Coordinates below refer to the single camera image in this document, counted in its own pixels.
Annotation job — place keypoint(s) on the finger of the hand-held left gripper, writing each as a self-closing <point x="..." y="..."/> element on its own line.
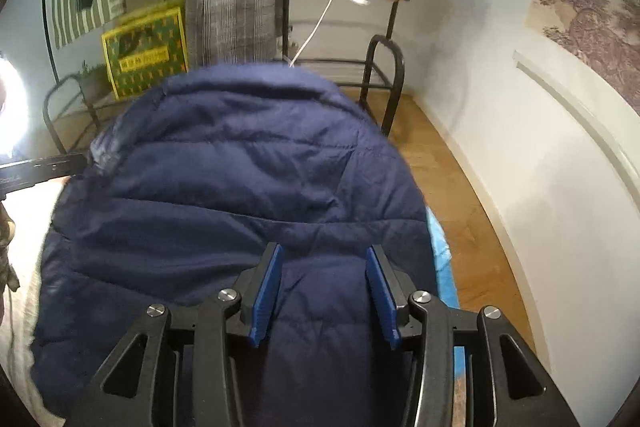
<point x="45" y="169"/>

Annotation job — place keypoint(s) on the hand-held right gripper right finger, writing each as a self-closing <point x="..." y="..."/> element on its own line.
<point x="382" y="302"/>

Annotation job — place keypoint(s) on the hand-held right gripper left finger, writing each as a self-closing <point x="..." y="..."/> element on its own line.
<point x="265" y="292"/>

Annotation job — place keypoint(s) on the navy puffer jacket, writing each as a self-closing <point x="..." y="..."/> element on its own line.
<point x="225" y="187"/>

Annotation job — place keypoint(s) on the light blue garment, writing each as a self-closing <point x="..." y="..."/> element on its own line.
<point x="442" y="262"/>

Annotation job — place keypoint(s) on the potted plant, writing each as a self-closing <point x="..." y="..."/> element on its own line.
<point x="95" y="84"/>

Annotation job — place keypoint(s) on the green yellow patterned gift box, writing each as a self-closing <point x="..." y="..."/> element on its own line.
<point x="145" y="52"/>

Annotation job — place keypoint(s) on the white bed sheet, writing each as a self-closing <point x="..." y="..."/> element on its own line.
<point x="20" y="332"/>

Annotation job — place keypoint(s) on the black metal rack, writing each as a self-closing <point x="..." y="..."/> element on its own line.
<point x="397" y="82"/>

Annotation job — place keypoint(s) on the landscape wall poster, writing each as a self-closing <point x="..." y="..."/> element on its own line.
<point x="590" y="7"/>

